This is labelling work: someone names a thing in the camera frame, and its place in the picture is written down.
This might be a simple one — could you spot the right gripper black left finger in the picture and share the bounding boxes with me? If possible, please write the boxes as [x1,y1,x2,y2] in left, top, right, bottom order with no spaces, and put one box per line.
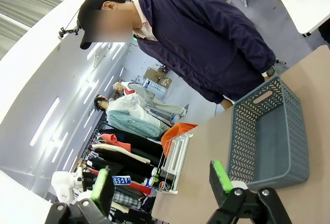
[45,166,116,224]

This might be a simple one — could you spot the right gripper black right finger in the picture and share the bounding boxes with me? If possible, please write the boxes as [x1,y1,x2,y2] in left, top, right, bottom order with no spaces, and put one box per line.
[206,159,293,224]

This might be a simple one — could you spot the blue soda can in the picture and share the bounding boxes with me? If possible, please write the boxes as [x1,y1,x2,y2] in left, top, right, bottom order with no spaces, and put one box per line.
[142,177,159,188]

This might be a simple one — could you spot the black lime Pepsi can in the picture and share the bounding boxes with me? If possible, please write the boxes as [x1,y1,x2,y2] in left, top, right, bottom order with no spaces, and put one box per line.
[157,180,173,191]
[151,167,168,178]

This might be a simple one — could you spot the gray lattice basket white label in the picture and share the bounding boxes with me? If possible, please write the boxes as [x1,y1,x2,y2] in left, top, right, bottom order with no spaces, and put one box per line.
[226,75,310,190]

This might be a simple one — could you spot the person's right hand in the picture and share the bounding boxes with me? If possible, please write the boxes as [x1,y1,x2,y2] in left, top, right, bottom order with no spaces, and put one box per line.
[221,98,236,110]

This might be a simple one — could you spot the blue Pocari Sweat label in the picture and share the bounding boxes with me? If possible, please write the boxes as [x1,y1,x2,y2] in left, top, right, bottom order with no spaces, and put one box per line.
[111,175,131,185]

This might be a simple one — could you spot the plaid hanging garment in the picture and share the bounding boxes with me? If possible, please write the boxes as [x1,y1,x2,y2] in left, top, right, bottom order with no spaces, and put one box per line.
[112,191,142,209]

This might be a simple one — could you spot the cream hanging garment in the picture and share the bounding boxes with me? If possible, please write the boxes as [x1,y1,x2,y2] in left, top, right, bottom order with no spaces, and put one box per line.
[91,143,152,165]

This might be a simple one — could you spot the red hanging garment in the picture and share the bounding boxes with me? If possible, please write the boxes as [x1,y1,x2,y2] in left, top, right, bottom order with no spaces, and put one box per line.
[100,133,131,152]

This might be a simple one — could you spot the rack of dark garments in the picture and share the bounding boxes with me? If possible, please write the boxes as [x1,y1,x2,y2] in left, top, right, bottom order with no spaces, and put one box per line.
[76,122,167,221]

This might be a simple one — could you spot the orange cloth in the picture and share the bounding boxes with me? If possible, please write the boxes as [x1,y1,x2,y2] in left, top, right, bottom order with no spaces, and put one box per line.
[160,122,199,157]

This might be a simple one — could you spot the mannequin with teal towel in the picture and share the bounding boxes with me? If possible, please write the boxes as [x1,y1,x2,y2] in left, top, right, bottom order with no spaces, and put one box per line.
[94,94,166,139]

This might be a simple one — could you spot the mannequin in gray clothes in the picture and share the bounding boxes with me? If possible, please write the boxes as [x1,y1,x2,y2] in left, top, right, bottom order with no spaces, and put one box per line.
[112,81,188,118]

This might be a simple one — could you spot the stacked cardboard boxes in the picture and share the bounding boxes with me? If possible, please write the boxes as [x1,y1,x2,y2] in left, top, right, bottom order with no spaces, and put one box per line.
[143,66,173,89]

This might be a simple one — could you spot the person in navy jacket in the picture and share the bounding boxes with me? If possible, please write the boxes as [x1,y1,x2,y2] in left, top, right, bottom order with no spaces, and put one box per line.
[89,0,287,106]

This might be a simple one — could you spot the black baseball cap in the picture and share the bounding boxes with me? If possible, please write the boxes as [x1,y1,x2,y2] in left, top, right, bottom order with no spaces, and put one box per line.
[77,0,127,51]

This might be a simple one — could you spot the white side table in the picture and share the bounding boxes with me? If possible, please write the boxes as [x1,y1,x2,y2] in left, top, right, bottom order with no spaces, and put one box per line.
[265,0,330,37]

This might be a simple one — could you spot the white wire can dispenser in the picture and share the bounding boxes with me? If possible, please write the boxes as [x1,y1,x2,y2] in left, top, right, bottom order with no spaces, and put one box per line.
[156,132,194,195]

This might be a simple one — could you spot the white strap smartwatch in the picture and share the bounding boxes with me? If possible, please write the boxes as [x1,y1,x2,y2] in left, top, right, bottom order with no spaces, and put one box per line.
[261,66,276,78]

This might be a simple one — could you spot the small black head camera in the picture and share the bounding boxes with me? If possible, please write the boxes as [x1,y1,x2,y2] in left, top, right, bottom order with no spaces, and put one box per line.
[58,19,83,39]

